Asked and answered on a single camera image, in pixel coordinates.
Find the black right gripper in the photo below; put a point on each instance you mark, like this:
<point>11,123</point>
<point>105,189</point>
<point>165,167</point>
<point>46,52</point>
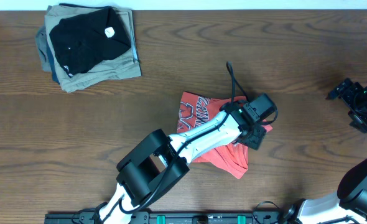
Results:
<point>364,123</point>

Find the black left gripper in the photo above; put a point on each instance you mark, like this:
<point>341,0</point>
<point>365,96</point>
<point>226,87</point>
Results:
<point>256,144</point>

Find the red printed t-shirt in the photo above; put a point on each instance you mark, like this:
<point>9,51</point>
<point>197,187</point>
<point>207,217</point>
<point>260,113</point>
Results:
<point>199,112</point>

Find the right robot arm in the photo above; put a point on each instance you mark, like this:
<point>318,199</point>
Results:
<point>349,203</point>

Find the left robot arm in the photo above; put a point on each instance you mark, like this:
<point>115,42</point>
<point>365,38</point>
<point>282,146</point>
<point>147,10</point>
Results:
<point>159,161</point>

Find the khaki folded garment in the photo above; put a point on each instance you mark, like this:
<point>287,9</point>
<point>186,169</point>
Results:
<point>123,67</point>

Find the black folded shirt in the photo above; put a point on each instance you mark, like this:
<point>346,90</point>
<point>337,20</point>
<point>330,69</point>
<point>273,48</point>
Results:
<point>83,41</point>

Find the grey folded garment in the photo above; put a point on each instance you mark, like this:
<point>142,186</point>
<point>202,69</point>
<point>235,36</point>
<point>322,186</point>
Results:
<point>41,44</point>

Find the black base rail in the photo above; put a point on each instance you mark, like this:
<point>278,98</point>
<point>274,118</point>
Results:
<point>172,218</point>

